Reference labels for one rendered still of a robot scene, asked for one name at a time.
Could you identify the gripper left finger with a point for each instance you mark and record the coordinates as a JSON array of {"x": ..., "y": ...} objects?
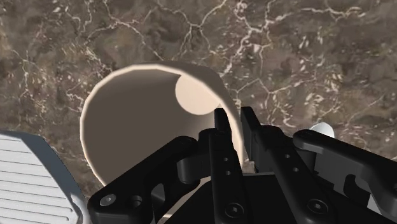
[{"x": 223, "y": 167}]

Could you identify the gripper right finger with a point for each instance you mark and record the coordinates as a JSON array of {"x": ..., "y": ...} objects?
[{"x": 279, "y": 161}]

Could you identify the beige cup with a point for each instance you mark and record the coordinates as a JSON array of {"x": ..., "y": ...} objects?
[{"x": 139, "y": 124}]

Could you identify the small white round object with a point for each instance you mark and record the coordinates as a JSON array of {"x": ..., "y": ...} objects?
[{"x": 324, "y": 128}]

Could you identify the white ribbed appliance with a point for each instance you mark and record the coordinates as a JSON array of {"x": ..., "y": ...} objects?
[{"x": 31, "y": 183}]

